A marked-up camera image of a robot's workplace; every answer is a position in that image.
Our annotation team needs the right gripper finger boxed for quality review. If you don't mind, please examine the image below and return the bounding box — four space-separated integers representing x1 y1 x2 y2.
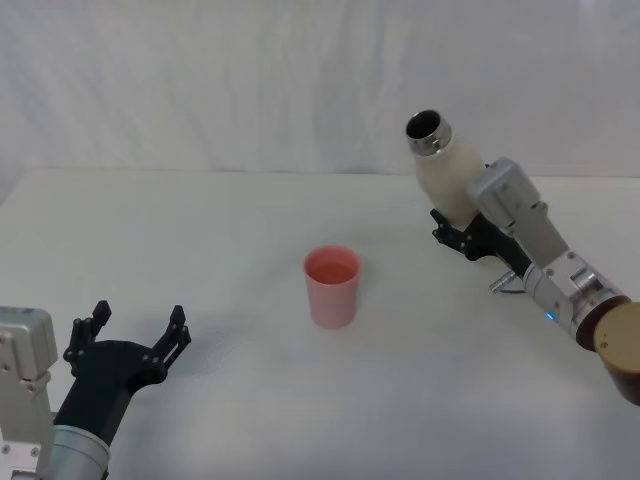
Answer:
430 208 470 255

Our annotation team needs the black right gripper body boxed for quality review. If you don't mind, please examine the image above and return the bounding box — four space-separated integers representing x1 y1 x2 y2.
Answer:
462 213 532 278

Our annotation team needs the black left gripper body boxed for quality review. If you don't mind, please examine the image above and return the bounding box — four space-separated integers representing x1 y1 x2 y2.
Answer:
52 339 167 446

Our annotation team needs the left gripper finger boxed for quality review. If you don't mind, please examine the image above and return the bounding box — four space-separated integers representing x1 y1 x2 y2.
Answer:
142 303 193 384
63 300 113 364

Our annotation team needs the cream vacuum bottle steel neck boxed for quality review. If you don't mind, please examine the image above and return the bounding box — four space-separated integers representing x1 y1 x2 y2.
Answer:
404 109 486 227

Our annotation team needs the white table cloth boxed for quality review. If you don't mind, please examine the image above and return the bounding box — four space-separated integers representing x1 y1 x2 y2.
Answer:
0 167 640 480

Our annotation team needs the pink cup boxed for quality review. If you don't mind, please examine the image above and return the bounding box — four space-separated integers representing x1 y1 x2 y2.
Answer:
302 244 362 331

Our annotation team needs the white curtain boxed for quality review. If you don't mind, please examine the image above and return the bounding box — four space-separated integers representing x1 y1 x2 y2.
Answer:
0 0 640 177

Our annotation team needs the thin cable with silver plug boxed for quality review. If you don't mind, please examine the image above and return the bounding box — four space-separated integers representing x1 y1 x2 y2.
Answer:
489 271 527 297

